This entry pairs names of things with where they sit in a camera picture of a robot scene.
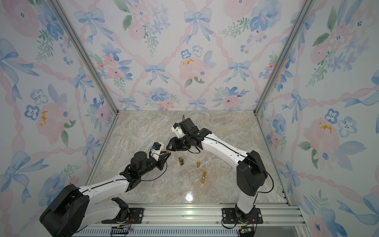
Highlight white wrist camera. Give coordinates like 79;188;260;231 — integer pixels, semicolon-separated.
171;123;185;138
149;142;164;161

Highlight small yellow green box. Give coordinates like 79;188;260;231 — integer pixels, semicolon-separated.
178;157;184;166

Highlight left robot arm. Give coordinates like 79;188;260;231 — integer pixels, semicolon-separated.
39;150;171;237

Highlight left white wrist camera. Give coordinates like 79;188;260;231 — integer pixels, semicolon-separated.
149;142;164;161

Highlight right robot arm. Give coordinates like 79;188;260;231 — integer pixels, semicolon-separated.
166;118;271;223

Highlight aluminium corner post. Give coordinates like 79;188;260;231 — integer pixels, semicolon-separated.
254;0;314;116
47;0;119;115

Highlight green circuit board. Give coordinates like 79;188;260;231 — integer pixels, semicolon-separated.
238;227;255;237

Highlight left aluminium corner post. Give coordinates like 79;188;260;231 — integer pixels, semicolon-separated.
47;0;119;115

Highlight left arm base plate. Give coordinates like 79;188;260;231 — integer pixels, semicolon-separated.
101;208;145;224

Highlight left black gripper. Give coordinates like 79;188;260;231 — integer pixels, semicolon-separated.
140;150;171;178

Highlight right aluminium corner post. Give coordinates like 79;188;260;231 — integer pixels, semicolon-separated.
254;0;314;116

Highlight black connector with wires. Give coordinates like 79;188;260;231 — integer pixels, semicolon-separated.
110;226;130;237

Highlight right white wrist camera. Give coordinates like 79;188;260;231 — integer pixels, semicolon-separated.
171;123;185;138

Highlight aluminium front rail frame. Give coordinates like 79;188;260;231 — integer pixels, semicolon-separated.
72;203;311;237

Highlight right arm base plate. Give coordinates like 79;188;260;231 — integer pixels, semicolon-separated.
222;207;264;224

